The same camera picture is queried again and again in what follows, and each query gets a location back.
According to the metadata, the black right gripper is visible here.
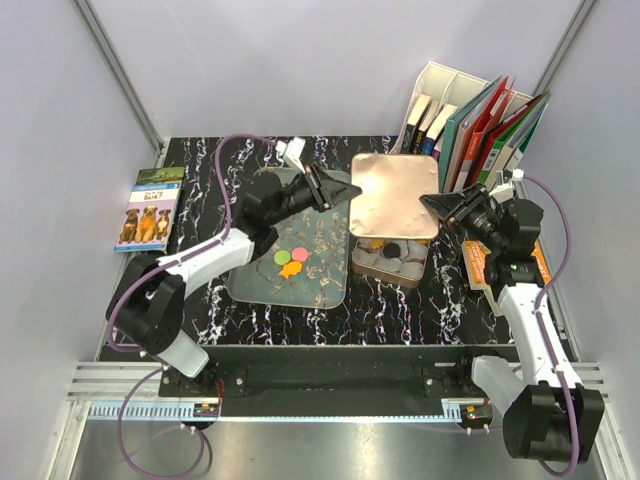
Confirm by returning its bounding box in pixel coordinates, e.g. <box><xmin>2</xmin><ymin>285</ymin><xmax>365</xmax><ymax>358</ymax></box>
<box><xmin>419</xmin><ymin>182</ymin><xmax>506</xmax><ymax>254</ymax></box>

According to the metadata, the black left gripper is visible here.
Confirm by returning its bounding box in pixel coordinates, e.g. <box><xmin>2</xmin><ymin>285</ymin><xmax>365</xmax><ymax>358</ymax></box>
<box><xmin>268</xmin><ymin>163</ymin><xmax>362</xmax><ymax>227</ymax></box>

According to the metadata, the rose gold tin lid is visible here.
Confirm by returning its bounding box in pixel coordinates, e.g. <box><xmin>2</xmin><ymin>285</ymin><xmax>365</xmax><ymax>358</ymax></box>
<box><xmin>349</xmin><ymin>153</ymin><xmax>439</xmax><ymax>240</ymax></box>

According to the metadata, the orange flower shaped cookie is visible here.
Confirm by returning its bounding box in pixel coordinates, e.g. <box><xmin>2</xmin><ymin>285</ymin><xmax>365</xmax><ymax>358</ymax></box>
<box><xmin>369</xmin><ymin>239</ymin><xmax>386</xmax><ymax>250</ymax></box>

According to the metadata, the black sandwich cookie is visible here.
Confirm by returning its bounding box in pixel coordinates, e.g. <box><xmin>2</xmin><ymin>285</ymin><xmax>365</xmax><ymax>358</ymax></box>
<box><xmin>382</xmin><ymin>243</ymin><xmax>402</xmax><ymax>259</ymax></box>

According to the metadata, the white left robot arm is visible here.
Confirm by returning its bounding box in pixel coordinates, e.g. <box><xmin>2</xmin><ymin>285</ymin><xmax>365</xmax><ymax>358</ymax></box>
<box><xmin>106</xmin><ymin>162</ymin><xmax>362</xmax><ymax>396</ymax></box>

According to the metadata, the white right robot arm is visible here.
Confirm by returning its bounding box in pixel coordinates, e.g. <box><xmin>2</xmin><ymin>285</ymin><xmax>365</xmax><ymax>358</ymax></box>
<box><xmin>420</xmin><ymin>184</ymin><xmax>605</xmax><ymax>469</ymax></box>

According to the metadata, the red hardcover book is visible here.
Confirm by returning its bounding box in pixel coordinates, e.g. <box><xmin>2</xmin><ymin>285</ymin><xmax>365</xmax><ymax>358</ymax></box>
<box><xmin>451</xmin><ymin>77</ymin><xmax>511</xmax><ymax>192</ymax></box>

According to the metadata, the orange treehouse book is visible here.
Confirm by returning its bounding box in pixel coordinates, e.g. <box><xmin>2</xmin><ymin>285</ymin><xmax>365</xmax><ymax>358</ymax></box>
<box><xmin>462</xmin><ymin>240</ymin><xmax>552</xmax><ymax>317</ymax></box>

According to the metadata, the blue paperback book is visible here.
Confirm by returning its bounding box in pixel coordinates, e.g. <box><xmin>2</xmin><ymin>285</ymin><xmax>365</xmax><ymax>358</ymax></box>
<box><xmin>417</xmin><ymin>99</ymin><xmax>441</xmax><ymax>155</ymax></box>

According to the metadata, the green hardcover book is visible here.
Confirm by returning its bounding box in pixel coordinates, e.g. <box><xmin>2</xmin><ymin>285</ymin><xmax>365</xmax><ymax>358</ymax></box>
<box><xmin>466</xmin><ymin>90</ymin><xmax>551</xmax><ymax>189</ymax></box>

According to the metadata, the rose gold cookie tin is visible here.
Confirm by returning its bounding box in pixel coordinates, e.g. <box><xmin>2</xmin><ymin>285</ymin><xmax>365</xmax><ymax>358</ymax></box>
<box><xmin>351</xmin><ymin>238</ymin><xmax>430</xmax><ymax>289</ymax></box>

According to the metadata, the pink round cookie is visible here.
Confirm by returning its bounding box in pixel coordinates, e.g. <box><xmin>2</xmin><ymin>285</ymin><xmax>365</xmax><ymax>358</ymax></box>
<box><xmin>291</xmin><ymin>247</ymin><xmax>309</xmax><ymax>263</ymax></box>

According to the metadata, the black paperback book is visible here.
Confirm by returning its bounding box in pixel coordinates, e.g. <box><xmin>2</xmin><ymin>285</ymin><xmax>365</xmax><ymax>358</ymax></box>
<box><xmin>400</xmin><ymin>94</ymin><xmax>431</xmax><ymax>154</ymax></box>

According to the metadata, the teal hardcover book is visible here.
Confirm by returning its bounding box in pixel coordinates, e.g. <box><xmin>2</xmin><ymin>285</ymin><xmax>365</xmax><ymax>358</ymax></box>
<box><xmin>439</xmin><ymin>72</ymin><xmax>504</xmax><ymax>193</ymax></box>

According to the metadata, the floral blossom serving tray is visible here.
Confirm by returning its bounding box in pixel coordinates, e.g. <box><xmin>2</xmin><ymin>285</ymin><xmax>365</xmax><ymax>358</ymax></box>
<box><xmin>227</xmin><ymin>167</ymin><xmax>351</xmax><ymax>309</ymax></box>

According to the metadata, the green round cookie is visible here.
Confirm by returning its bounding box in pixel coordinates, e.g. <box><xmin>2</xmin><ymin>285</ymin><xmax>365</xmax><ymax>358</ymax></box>
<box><xmin>274</xmin><ymin>250</ymin><xmax>291</xmax><ymax>266</ymax></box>

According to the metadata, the orange fish shaped cookie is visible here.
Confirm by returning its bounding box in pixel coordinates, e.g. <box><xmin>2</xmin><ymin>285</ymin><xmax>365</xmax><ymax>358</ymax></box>
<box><xmin>279</xmin><ymin>261</ymin><xmax>303</xmax><ymax>279</ymax></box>

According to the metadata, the green landscape book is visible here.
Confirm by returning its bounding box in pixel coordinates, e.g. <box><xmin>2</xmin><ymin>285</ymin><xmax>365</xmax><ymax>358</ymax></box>
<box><xmin>136</xmin><ymin>167</ymin><xmax>185</xmax><ymax>185</ymax></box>

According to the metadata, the dog picture book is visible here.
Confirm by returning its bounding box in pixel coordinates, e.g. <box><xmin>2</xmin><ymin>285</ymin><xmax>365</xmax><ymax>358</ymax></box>
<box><xmin>114</xmin><ymin>182</ymin><xmax>181</xmax><ymax>252</ymax></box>

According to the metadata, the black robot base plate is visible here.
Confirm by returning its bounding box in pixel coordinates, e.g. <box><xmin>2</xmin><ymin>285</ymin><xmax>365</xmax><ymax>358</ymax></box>
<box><xmin>157</xmin><ymin>343</ymin><xmax>506</xmax><ymax>419</ymax></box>

